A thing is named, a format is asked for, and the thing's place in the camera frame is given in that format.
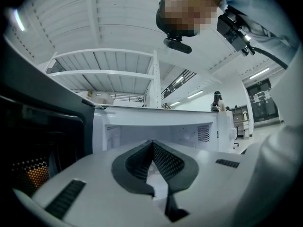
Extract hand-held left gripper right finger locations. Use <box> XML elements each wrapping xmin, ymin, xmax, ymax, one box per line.
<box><xmin>151</xmin><ymin>140</ymin><xmax>258</xmax><ymax>227</ymax></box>

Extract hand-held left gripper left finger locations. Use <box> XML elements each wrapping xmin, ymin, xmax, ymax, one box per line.
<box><xmin>13</xmin><ymin>140</ymin><xmax>171</xmax><ymax>227</ymax></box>

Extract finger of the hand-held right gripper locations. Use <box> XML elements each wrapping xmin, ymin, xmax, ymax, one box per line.
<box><xmin>234</xmin><ymin>45</ymin><xmax>303</xmax><ymax>227</ymax></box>

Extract beige shelf cabinet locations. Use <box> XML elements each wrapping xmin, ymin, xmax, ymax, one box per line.
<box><xmin>231</xmin><ymin>104</ymin><xmax>252</xmax><ymax>140</ymax></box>

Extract dark double door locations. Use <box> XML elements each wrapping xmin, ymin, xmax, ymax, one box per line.
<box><xmin>245</xmin><ymin>78</ymin><xmax>280</xmax><ymax>123</ymax></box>

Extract white microwave oven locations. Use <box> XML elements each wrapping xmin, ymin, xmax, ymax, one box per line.
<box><xmin>0</xmin><ymin>35</ymin><xmax>238</xmax><ymax>198</ymax></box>

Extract beige cardboard box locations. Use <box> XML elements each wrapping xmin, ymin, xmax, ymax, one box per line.
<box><xmin>86</xmin><ymin>90</ymin><xmax>115</xmax><ymax>105</ymax></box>

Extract black metal railing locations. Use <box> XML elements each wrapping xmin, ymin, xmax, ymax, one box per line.
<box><xmin>160</xmin><ymin>69</ymin><xmax>197</xmax><ymax>102</ymax></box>

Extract white shelving rack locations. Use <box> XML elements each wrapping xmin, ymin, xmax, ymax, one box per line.
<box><xmin>45</xmin><ymin>48</ymin><xmax>162</xmax><ymax>110</ymax></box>

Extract black body-worn device box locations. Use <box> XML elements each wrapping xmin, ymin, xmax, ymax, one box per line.
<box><xmin>216</xmin><ymin>5</ymin><xmax>256</xmax><ymax>57</ymax></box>

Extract person's light blue shirt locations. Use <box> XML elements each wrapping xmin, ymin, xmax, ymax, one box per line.
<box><xmin>222</xmin><ymin>0</ymin><xmax>301</xmax><ymax>66</ymax></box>

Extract person's head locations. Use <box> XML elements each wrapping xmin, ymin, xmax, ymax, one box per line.
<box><xmin>155</xmin><ymin>0</ymin><xmax>225</xmax><ymax>38</ymax></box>

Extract thick black gripper cable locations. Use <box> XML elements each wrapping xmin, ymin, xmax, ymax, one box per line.
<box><xmin>251</xmin><ymin>46</ymin><xmax>290</xmax><ymax>70</ymax></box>

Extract black head-worn camera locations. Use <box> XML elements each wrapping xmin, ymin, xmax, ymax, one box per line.
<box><xmin>163</xmin><ymin>33</ymin><xmax>192</xmax><ymax>55</ymax></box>

